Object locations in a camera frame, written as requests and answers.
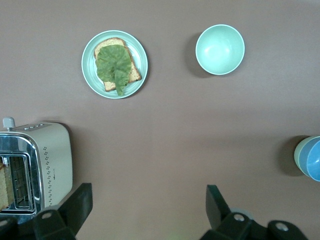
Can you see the light green plate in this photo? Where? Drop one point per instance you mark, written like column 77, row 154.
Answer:
column 88, row 67

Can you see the brown bread slice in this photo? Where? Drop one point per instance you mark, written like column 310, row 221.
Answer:
column 5, row 185

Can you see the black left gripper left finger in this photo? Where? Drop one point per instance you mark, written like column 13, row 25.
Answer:
column 75, row 205

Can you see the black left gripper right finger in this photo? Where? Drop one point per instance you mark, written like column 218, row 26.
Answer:
column 217, row 207

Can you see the toast slice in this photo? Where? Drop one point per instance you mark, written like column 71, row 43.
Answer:
column 135, row 73

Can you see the light green bowl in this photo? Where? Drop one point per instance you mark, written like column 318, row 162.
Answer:
column 298, row 152
column 220, row 50

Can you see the green lettuce leaf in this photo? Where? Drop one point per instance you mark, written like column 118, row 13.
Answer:
column 113, row 62

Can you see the cream and chrome toaster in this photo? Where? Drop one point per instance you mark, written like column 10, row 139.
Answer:
column 55, row 155

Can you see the blue bowl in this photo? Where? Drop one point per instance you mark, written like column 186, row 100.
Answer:
column 313, row 160

